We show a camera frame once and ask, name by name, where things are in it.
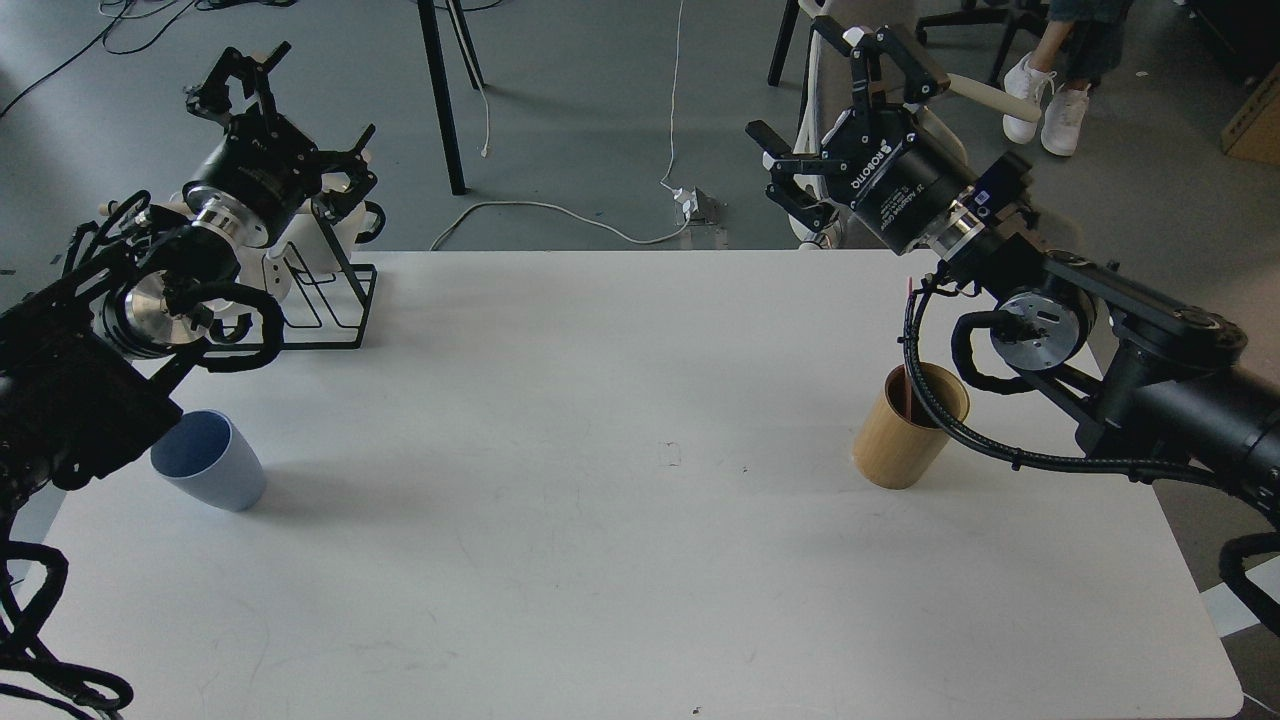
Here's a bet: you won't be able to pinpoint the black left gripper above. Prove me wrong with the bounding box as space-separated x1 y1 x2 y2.
183 42 379 249

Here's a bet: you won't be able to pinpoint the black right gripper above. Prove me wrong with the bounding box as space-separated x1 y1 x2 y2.
745 26 977 255

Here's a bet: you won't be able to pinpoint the blue plastic cup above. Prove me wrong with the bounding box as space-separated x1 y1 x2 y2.
148 409 268 512

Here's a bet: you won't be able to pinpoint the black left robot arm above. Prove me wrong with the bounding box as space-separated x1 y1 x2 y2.
1 44 378 719

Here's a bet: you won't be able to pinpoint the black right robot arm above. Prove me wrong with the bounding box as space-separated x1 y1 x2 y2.
748 15 1279 525

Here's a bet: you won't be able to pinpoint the grey office chair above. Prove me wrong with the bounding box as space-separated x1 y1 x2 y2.
774 1 1042 254

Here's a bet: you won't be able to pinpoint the white mug rear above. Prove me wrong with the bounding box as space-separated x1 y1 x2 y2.
276 200 372 275

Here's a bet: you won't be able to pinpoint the white mug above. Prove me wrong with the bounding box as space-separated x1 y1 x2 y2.
276 200 372 275
259 250 294 307

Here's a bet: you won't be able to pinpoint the white mug front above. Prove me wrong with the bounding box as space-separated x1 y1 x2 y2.
259 250 294 307

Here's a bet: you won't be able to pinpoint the white sneaker left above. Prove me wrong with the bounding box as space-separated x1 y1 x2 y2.
1002 53 1056 143

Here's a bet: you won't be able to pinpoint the white sneaker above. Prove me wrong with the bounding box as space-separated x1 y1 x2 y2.
1039 88 1091 158
1002 53 1056 143

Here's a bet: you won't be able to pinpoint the white power adapter plug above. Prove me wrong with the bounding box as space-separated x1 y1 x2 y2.
672 187 700 222

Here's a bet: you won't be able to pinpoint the white sneaker right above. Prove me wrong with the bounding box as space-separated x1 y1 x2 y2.
1039 88 1091 158

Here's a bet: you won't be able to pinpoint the bamboo cylinder holder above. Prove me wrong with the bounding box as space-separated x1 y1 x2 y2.
852 365 948 489

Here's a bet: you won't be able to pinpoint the cardboard box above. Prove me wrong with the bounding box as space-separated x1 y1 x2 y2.
1220 63 1279 167

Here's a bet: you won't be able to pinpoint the black wire mug rack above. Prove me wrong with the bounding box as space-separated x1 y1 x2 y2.
236 201 385 350

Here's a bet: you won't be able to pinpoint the white power cable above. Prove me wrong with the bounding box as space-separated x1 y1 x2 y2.
430 0 701 251

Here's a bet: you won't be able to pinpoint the black floor cables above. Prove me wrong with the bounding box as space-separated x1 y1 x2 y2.
0 0 301 119

